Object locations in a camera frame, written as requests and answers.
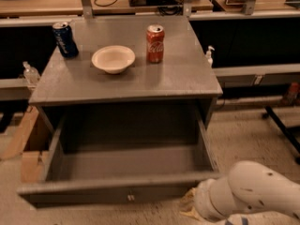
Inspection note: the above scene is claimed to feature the white gripper with foam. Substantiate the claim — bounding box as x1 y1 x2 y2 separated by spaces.
179 187 204 221

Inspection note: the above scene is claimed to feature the grey top drawer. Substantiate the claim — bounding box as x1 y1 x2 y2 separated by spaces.
17 104 219 207

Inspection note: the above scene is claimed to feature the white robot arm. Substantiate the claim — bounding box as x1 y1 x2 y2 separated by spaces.
179 161 300 225

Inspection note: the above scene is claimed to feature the black chair leg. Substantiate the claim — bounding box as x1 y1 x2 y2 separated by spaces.
262 106 300 165

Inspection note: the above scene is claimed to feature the white pump dispenser bottle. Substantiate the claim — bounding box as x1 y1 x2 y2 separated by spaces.
205 46 215 67

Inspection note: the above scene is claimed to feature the grey wooden cabinet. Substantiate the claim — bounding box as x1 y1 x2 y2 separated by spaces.
29 16 222 123

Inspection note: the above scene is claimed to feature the white ceramic bowl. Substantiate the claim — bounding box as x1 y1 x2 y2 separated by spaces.
91 45 135 74

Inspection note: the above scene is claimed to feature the red cola can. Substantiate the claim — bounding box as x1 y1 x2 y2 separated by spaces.
146 24 165 63

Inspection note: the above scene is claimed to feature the brown cardboard box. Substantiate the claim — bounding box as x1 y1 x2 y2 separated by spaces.
0 106 51 183

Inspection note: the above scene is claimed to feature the clear plastic bottle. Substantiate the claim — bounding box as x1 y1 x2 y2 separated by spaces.
22 61 40 85

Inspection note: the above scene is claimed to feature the dark blue soda can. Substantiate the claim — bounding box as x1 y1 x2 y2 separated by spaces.
52 22 79 58

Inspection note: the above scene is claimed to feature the grey metal frame post left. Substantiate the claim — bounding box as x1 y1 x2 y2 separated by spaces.
81 0 94 19

